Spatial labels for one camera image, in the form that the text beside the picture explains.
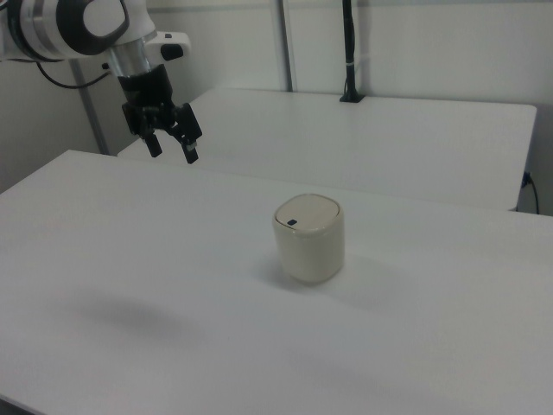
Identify black camera stand pole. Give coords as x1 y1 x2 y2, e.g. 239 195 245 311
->
339 0 366 104

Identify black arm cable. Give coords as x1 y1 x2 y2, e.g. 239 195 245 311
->
35 61 110 90

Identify grey metal frame post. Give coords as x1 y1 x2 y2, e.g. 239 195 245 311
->
68 59 109 155

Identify cream trash bin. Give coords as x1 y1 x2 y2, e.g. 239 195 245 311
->
271 194 346 285

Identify black power cable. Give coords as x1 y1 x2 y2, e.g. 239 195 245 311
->
522 171 541 214

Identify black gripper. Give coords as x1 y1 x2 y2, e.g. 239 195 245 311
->
117 62 204 164

